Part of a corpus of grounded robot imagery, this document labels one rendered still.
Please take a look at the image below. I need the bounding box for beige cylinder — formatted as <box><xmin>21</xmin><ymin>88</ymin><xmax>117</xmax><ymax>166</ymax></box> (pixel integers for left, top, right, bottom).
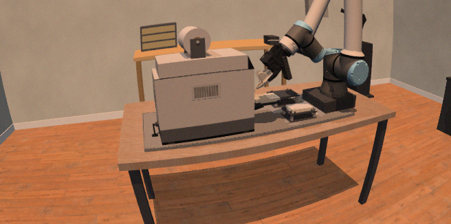
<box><xmin>178</xmin><ymin>26</ymin><xmax>211</xmax><ymax>54</ymax></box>

